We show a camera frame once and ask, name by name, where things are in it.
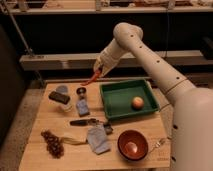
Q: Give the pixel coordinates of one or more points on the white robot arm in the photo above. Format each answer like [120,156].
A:
[192,133]

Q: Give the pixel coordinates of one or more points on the blue sponge block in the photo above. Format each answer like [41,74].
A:
[82,107]

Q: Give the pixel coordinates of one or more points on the small metal cup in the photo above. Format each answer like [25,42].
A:
[81,92]

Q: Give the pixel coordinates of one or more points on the red chili pepper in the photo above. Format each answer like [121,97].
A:
[94,77]

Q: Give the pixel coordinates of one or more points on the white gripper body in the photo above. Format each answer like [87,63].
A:
[109,58]

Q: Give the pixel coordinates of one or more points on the metal fork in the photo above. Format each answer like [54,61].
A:
[158,144]

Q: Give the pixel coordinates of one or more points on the orange round fruit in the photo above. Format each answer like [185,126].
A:
[137,103]

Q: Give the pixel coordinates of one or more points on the green plastic tray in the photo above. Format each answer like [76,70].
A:
[117,99]

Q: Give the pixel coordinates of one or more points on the black handled knife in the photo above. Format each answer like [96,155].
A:
[84,122]

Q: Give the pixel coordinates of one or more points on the blue folded cloth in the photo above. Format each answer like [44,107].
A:
[97,139]

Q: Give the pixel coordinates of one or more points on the clear plastic cup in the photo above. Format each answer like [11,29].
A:
[63,89]

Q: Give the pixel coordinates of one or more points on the metal shelf rail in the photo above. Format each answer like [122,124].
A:
[87,60]

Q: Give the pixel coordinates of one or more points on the bunch of dark grapes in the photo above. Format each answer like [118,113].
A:
[54,144]

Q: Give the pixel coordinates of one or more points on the yellow banana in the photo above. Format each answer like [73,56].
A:
[72,141]

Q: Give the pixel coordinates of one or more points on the red brown bowl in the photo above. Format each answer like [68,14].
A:
[132,145]

